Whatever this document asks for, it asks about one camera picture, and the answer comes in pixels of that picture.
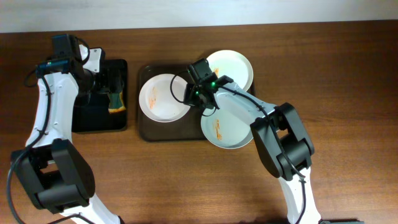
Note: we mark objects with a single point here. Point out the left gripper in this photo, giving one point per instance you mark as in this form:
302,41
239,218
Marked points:
109,83

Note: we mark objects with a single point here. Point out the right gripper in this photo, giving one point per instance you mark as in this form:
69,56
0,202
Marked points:
193,96

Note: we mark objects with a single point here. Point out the green yellow sponge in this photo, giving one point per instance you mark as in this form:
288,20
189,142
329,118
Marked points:
116,103

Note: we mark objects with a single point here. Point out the white plate with pink rim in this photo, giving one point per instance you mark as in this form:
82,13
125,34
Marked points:
157,102

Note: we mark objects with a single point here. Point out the cream white plate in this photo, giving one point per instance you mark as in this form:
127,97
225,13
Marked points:
234,65

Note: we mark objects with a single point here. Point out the pale grey plate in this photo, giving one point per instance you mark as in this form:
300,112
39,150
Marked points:
224,130

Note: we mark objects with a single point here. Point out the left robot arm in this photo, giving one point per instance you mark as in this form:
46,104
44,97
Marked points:
79,91

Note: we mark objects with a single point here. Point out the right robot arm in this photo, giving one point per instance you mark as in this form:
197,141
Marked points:
282,142

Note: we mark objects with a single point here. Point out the black water tray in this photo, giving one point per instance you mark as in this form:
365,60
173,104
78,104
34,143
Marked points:
90,112

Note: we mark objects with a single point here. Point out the brown serving tray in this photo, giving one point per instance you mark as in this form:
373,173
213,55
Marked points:
186,128

